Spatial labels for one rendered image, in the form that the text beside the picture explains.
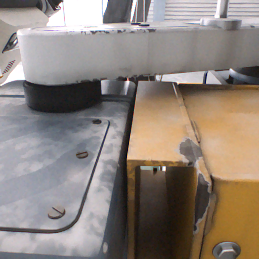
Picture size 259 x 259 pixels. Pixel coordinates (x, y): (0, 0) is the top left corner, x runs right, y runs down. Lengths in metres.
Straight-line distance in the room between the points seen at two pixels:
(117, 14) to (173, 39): 0.33
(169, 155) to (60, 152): 0.08
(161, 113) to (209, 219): 0.12
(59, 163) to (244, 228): 0.14
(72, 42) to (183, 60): 0.13
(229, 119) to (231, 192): 0.11
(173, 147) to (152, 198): 0.20
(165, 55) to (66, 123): 0.14
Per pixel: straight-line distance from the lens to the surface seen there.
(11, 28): 0.94
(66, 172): 0.18
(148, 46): 0.30
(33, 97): 0.29
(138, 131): 0.23
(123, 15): 0.62
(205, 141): 0.23
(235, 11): 8.13
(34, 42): 0.28
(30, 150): 0.22
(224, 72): 0.63
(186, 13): 7.87
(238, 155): 0.22
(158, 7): 7.40
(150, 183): 0.43
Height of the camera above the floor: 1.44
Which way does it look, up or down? 26 degrees down
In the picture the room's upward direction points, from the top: straight up
